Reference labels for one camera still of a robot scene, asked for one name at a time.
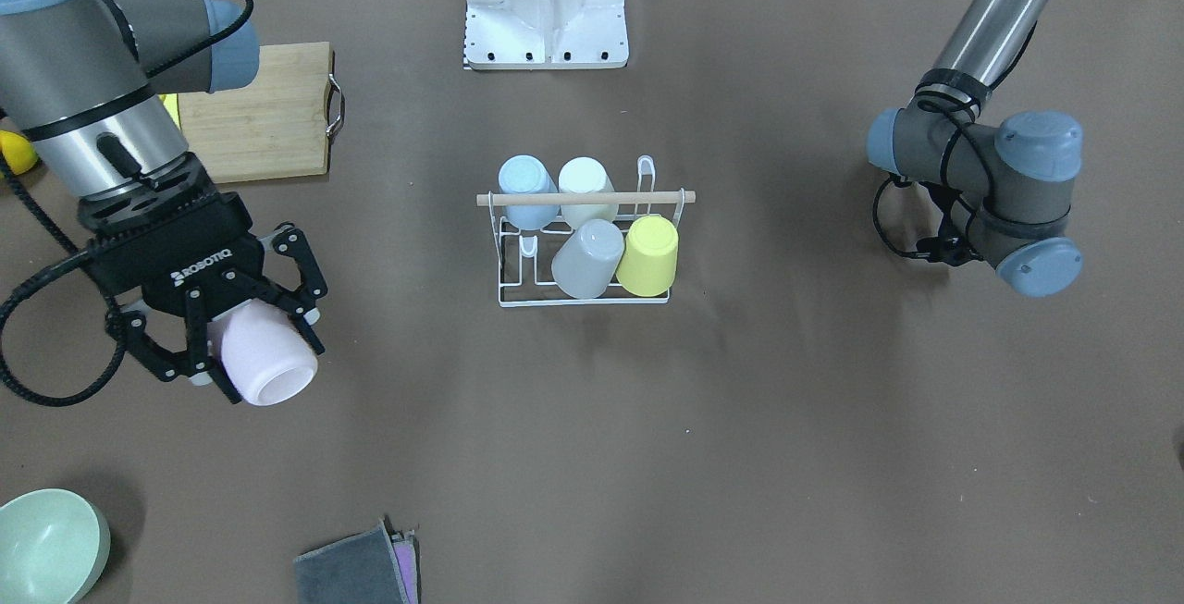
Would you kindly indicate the blue plastic cup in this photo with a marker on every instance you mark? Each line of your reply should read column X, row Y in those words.
column 525, row 174

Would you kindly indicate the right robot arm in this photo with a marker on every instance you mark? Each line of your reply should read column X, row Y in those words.
column 81, row 82

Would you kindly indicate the pink folded cloth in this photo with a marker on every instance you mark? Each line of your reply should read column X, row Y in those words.
column 406, row 555

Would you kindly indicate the mint green bowl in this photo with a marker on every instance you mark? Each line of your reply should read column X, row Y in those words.
column 54, row 547

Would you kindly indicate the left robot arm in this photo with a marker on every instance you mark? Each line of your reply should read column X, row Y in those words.
column 1004, row 192

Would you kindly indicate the white plastic cup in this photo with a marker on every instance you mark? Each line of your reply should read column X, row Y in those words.
column 579, row 176

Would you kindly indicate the yellow plastic knife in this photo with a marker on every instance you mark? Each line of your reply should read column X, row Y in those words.
column 171, row 103

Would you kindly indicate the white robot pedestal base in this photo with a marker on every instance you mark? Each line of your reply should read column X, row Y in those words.
column 545, row 35

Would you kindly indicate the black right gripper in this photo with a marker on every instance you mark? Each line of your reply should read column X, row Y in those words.
column 190, row 262

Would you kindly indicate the pink plastic cup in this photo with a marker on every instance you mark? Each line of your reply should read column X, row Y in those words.
column 263, row 354

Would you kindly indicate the white wire cup rack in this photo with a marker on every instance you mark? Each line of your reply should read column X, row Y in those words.
column 524, row 256

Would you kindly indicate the wooden cutting board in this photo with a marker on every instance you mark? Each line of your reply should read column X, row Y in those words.
column 278, row 127

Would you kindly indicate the yellow lemon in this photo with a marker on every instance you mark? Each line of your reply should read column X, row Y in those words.
column 18, row 153

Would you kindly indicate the grey folded cloth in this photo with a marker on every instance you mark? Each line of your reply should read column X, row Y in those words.
column 358, row 569

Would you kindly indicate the yellow plastic cup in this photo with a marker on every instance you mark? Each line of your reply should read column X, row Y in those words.
column 648, row 266

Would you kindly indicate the grey plastic cup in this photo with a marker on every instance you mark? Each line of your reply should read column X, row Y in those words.
column 584, row 266

